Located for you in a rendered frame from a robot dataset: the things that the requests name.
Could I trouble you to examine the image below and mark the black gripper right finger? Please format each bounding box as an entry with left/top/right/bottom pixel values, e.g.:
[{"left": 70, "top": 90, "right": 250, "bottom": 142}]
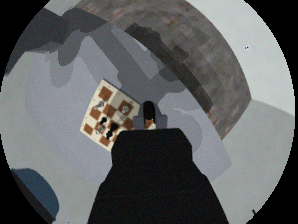
[{"left": 152, "top": 103, "right": 167, "bottom": 129}]

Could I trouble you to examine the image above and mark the brown and cream chessboard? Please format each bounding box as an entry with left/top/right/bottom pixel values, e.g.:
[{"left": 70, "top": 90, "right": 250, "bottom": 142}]
[{"left": 80, "top": 79, "right": 140, "bottom": 152}]

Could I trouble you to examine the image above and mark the black chess piece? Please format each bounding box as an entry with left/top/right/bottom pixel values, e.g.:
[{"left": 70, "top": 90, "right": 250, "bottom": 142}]
[
  {"left": 106, "top": 123, "right": 118, "bottom": 137},
  {"left": 143, "top": 101, "right": 154, "bottom": 120}
]

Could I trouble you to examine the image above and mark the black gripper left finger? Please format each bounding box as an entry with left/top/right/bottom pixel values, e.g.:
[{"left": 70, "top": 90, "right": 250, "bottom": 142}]
[{"left": 133, "top": 104, "right": 145, "bottom": 130}]

